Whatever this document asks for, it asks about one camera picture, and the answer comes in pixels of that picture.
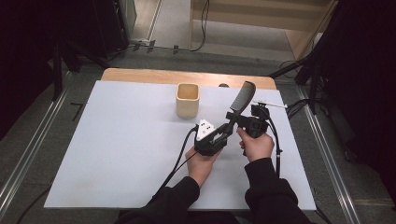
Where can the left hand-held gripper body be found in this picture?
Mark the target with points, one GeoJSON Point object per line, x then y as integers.
{"type": "Point", "coordinates": [207, 141]}

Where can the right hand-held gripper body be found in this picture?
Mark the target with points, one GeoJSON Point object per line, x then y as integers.
{"type": "Point", "coordinates": [257, 124]}

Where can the dark grey spatula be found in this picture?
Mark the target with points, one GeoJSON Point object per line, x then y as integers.
{"type": "Point", "coordinates": [243, 98]}

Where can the person's right hand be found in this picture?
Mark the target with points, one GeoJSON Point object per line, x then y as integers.
{"type": "Point", "coordinates": [257, 147]}

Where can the person's left hand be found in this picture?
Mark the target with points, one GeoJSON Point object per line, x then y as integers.
{"type": "Point", "coordinates": [200, 165]}

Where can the small dark round object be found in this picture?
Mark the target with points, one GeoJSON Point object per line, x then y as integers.
{"type": "Point", "coordinates": [223, 85]}

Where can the cream square cup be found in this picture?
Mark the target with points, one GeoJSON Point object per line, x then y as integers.
{"type": "Point", "coordinates": [187, 102]}

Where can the black metal stand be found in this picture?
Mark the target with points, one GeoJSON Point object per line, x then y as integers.
{"type": "Point", "coordinates": [313, 81]}
{"type": "Point", "coordinates": [57, 71]}

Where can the white table board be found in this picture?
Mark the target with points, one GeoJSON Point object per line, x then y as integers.
{"type": "Point", "coordinates": [124, 149]}

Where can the light wooden shelf unit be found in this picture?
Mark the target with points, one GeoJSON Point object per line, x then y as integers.
{"type": "Point", "coordinates": [264, 18]}

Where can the black cabinet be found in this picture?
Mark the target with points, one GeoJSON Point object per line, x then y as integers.
{"type": "Point", "coordinates": [109, 25]}

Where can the metal floor rail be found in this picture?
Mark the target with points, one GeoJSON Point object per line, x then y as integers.
{"type": "Point", "coordinates": [31, 143]}
{"type": "Point", "coordinates": [330, 155]}

